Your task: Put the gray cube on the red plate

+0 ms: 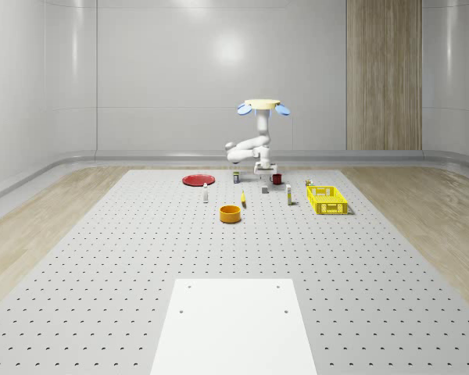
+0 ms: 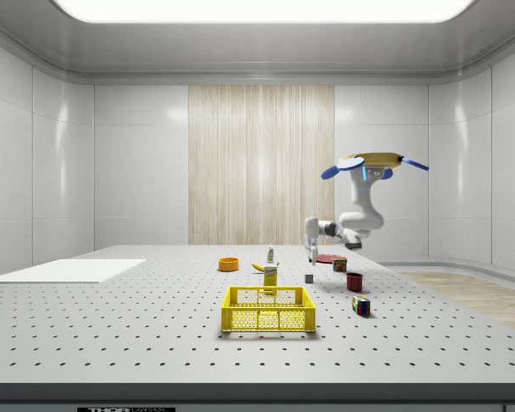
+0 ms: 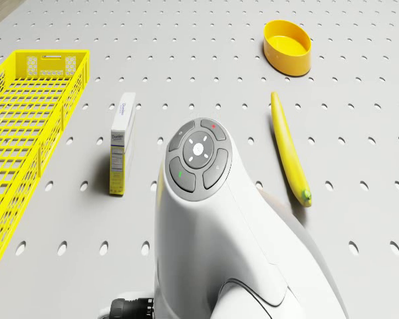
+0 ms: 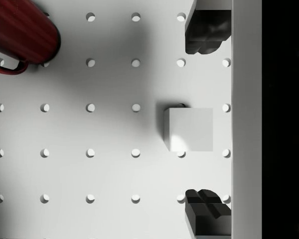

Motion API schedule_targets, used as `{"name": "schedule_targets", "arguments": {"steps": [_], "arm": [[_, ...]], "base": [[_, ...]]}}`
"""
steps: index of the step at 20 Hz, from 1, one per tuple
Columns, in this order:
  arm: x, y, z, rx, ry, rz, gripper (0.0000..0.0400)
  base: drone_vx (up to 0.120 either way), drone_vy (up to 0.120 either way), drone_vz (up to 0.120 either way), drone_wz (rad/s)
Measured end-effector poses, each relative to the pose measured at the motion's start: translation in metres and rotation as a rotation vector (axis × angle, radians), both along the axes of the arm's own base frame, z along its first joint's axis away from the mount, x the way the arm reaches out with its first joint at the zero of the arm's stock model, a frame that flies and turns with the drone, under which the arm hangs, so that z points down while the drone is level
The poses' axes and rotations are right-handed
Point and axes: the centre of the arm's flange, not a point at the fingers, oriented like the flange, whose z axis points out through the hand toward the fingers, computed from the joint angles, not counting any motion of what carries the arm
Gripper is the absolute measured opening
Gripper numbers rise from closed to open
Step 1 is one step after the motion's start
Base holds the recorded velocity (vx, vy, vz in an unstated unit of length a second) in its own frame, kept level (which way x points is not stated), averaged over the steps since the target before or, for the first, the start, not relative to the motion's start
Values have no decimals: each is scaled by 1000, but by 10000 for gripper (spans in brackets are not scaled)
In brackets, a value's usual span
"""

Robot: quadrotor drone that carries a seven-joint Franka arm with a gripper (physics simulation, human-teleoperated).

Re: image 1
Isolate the drone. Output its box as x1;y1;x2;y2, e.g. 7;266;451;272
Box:
236;98;292;117

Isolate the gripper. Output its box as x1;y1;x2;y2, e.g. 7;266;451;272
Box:
252;162;279;183

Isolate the yellow bowl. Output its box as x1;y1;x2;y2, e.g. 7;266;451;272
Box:
219;205;242;224

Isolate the yellow basket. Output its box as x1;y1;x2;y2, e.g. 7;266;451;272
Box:
306;185;349;216

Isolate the white board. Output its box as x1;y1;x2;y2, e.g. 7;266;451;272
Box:
149;277;319;375

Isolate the red plate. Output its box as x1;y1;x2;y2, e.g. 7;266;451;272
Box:
181;173;217;188

